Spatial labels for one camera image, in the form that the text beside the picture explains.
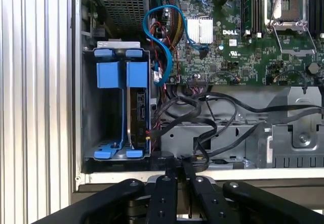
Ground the round coin cell battery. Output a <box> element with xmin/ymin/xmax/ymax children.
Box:
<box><xmin>307</xmin><ymin>62</ymin><xmax>320</xmax><ymax>74</ymax></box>

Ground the grey metal drive cage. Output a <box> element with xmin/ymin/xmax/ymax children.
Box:
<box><xmin>160</xmin><ymin>86</ymin><xmax>324</xmax><ymax>169</ymax></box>

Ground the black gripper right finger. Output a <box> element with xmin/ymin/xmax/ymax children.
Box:
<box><xmin>182</xmin><ymin>158</ymin><xmax>324</xmax><ymax>224</ymax></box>

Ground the thin metal locking lever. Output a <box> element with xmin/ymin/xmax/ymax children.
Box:
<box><xmin>268</xmin><ymin>0</ymin><xmax>284</xmax><ymax>30</ymax></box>

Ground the silver finned chipset heatsink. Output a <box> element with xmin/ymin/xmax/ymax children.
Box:
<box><xmin>186</xmin><ymin>16</ymin><xmax>214</xmax><ymax>44</ymax></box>

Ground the open grey PC case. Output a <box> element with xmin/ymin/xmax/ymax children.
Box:
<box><xmin>72</xmin><ymin>0</ymin><xmax>324</xmax><ymax>192</ymax></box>

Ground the CPU socket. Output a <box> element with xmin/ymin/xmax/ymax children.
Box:
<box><xmin>264</xmin><ymin>0</ymin><xmax>309</xmax><ymax>23</ymax></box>

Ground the black RAM slot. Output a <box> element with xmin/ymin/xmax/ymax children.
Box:
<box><xmin>258</xmin><ymin>0</ymin><xmax>264</xmax><ymax>36</ymax></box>
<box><xmin>319</xmin><ymin>0</ymin><xmax>324</xmax><ymax>32</ymax></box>
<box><xmin>240</xmin><ymin>0</ymin><xmax>248</xmax><ymax>36</ymax></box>
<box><xmin>253</xmin><ymin>0</ymin><xmax>258</xmax><ymax>36</ymax></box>
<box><xmin>308</xmin><ymin>0</ymin><xmax>314</xmax><ymax>32</ymax></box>
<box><xmin>247</xmin><ymin>0</ymin><xmax>253</xmax><ymax>36</ymax></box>
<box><xmin>314</xmin><ymin>0</ymin><xmax>320</xmax><ymax>32</ymax></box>

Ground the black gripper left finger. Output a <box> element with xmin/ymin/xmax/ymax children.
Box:
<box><xmin>31</xmin><ymin>152</ymin><xmax>179</xmax><ymax>224</ymax></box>

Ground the blue disk data wire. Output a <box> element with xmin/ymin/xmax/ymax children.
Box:
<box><xmin>142</xmin><ymin>5</ymin><xmax>211</xmax><ymax>87</ymax></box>

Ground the empty blue disk carrier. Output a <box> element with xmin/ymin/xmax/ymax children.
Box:
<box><xmin>93</xmin><ymin>48</ymin><xmax>127</xmax><ymax>159</ymax></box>

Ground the green Dell motherboard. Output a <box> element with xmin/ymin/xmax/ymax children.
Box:
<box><xmin>149</xmin><ymin>0</ymin><xmax>324</xmax><ymax>87</ymax></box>

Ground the black flat cable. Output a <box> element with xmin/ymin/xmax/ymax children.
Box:
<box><xmin>210</xmin><ymin>107</ymin><xmax>324</xmax><ymax>159</ymax></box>

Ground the silver power supply unit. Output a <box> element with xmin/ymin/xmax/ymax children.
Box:
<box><xmin>82</xmin><ymin>0</ymin><xmax>150</xmax><ymax>35</ymax></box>

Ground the hard disk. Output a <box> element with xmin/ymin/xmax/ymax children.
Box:
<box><xmin>125</xmin><ymin>49</ymin><xmax>150</xmax><ymax>159</ymax></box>

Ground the grey metal disk bay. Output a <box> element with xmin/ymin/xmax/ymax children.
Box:
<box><xmin>82</xmin><ymin>41</ymin><xmax>153</xmax><ymax>162</ymax></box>

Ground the red yellow wire bundle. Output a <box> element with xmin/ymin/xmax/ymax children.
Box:
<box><xmin>149</xmin><ymin>6</ymin><xmax>186</xmax><ymax>58</ymax></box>

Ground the black disk power wire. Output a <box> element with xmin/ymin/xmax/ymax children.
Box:
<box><xmin>149</xmin><ymin>94</ymin><xmax>219</xmax><ymax>174</ymax></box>

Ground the metal socket cover frame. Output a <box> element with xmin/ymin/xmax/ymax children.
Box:
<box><xmin>271</xmin><ymin>21</ymin><xmax>317</xmax><ymax>57</ymax></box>

